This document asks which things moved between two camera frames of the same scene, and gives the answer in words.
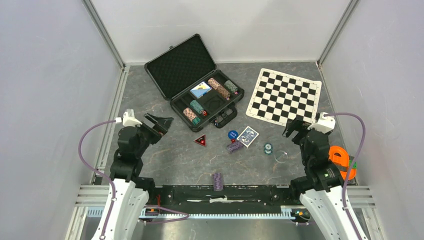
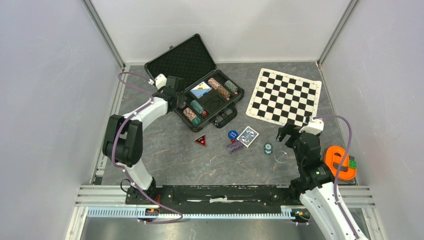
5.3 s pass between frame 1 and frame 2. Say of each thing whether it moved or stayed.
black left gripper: moved
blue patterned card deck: stayed
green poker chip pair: stayed
